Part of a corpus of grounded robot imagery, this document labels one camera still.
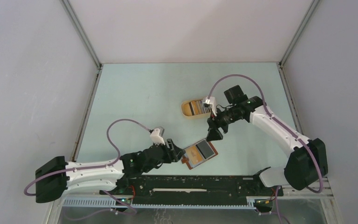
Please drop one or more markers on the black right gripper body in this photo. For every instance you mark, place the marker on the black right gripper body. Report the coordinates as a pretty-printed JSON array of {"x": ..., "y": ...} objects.
[{"x": 223, "y": 119}]

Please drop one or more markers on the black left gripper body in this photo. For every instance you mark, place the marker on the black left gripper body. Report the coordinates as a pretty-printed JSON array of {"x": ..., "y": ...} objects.
[{"x": 167, "y": 157}]

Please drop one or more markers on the brown leather card holder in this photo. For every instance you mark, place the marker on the brown leather card holder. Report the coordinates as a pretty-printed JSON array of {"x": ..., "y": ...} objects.
[{"x": 185, "y": 159}]

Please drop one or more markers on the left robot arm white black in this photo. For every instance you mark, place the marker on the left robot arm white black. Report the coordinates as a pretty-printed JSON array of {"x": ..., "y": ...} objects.
[{"x": 58, "y": 177}]

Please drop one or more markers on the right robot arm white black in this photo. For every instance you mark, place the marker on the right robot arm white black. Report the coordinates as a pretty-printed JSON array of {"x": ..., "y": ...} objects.
[{"x": 307, "y": 159}]

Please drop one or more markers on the beige oval card tray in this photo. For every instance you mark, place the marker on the beige oval card tray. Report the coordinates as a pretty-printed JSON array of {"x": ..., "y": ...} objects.
[{"x": 186, "y": 113}]

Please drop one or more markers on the stack of credit cards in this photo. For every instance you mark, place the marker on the stack of credit cards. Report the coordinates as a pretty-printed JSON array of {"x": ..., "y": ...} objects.
[{"x": 196, "y": 107}]

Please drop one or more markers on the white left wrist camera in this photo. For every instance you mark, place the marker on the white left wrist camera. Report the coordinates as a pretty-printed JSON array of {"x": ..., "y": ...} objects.
[{"x": 156, "y": 136}]

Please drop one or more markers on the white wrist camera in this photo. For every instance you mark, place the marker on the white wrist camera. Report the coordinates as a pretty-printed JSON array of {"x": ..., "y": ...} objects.
[
  {"x": 156, "y": 136},
  {"x": 210, "y": 102}
]

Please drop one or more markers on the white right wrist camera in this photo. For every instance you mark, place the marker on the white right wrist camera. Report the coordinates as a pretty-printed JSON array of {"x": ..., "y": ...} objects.
[{"x": 210, "y": 102}]

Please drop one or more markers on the white toothed cable duct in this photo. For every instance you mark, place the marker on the white toothed cable duct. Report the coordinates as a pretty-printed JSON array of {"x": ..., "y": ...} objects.
[{"x": 107, "y": 202}]

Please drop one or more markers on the aluminium frame rail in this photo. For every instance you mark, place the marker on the aluminium frame rail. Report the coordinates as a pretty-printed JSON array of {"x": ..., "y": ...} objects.
[{"x": 191, "y": 188}]

